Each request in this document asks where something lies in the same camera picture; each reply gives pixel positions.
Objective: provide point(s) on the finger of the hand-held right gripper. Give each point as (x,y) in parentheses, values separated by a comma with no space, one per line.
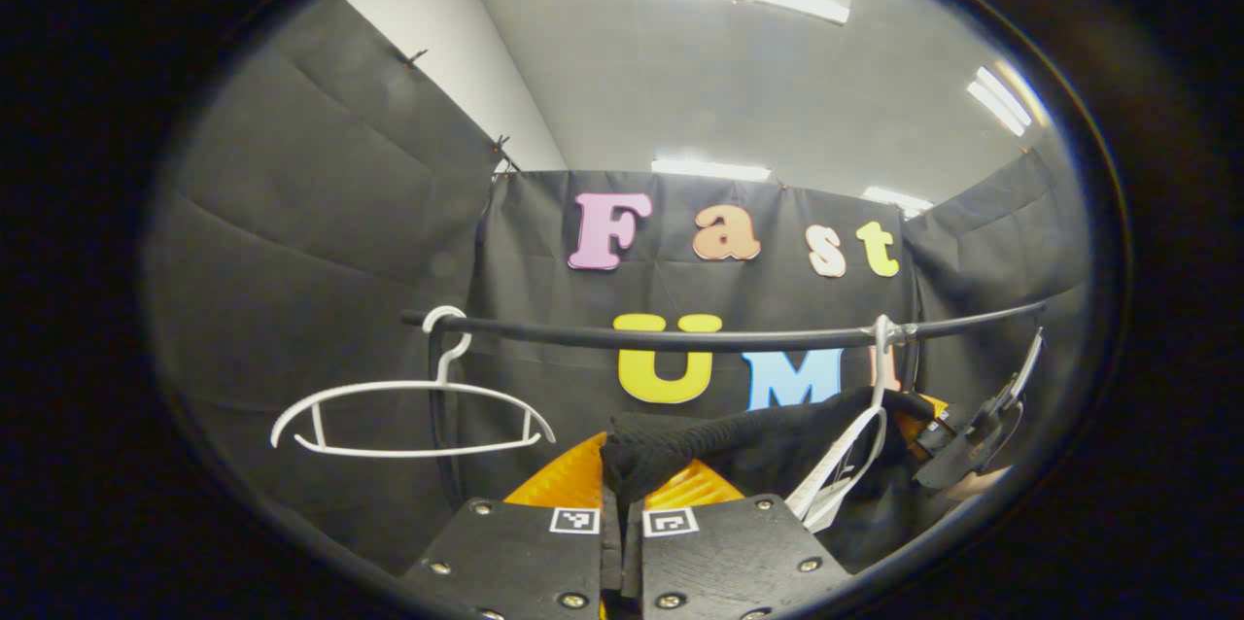
(923,421)

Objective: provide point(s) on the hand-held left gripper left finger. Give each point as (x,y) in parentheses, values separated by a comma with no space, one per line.
(515,562)

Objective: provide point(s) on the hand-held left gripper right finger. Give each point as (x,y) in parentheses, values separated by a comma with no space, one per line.
(729,562)

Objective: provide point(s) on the black knit sweater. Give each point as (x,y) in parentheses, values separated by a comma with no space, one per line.
(777,430)

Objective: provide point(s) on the white plastic hanger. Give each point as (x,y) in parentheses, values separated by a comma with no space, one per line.
(439,387)
(880,377)

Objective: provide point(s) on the black metal clothes rack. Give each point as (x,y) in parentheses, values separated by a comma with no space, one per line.
(632,336)

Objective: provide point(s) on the black backdrop cloth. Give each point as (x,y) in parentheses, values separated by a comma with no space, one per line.
(311,260)

